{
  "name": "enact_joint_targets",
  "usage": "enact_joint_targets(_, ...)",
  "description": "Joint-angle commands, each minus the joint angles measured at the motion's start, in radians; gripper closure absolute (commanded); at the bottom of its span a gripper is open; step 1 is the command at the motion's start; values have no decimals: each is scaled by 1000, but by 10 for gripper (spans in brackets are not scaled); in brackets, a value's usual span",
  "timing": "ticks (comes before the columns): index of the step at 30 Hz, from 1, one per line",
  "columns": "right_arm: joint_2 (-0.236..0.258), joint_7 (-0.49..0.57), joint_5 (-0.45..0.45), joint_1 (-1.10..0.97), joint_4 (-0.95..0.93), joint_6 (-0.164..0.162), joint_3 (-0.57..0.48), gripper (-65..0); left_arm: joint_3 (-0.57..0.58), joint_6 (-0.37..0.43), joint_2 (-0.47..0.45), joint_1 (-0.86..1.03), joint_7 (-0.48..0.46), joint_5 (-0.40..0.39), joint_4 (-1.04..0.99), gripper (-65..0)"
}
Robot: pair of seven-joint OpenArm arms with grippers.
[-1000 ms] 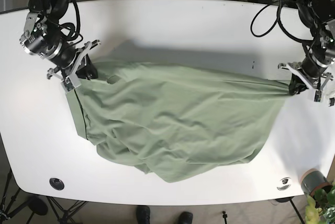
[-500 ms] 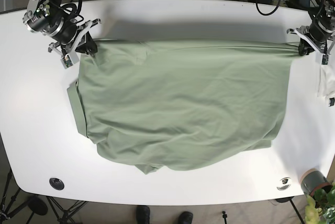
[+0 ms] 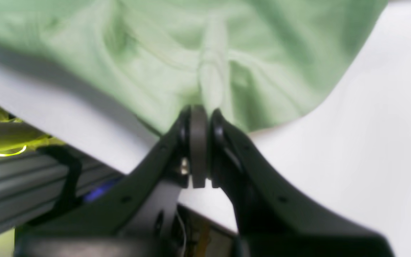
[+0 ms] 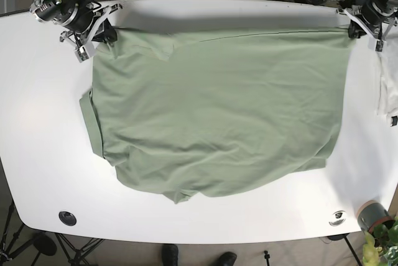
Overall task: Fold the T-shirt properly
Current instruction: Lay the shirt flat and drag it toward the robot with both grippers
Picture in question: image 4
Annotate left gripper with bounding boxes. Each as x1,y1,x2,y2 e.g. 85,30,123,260
336,0,397,53

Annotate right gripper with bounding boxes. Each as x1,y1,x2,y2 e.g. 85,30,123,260
50,0,123,63

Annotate white printed T-shirt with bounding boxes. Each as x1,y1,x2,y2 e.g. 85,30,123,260
377,47,397,127

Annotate sage green T-shirt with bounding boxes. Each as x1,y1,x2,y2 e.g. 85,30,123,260
80,28,353,203

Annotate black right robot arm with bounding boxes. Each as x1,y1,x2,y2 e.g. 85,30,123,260
29,0,123,63

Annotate grey plant pot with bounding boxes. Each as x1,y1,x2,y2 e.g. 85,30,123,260
356,200,395,234

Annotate black table grommet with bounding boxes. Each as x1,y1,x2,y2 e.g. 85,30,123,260
58,211,77,226

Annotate silver table grommet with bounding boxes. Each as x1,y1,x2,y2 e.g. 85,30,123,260
328,211,347,227

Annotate green potted plant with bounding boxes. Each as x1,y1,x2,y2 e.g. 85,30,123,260
363,219,397,266

